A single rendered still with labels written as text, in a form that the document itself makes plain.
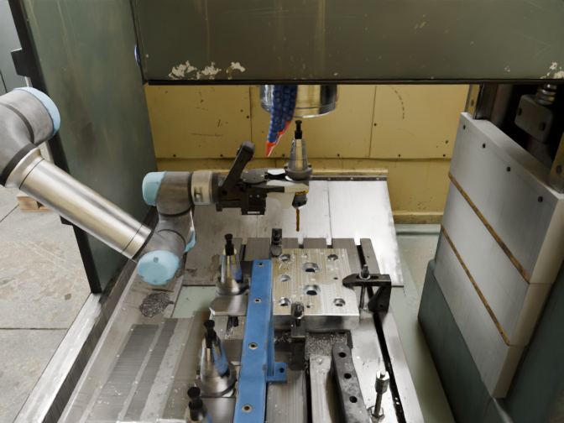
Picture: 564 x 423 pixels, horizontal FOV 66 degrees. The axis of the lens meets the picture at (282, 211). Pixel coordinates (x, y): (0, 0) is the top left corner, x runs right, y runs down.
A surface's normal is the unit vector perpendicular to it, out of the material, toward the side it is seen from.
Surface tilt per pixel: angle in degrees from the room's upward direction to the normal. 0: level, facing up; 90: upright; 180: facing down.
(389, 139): 90
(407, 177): 90
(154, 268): 90
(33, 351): 0
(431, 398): 0
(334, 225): 24
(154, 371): 8
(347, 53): 90
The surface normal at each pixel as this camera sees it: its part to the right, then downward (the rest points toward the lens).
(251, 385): 0.00, -0.87
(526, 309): -0.01, 0.50
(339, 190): -0.01, -0.59
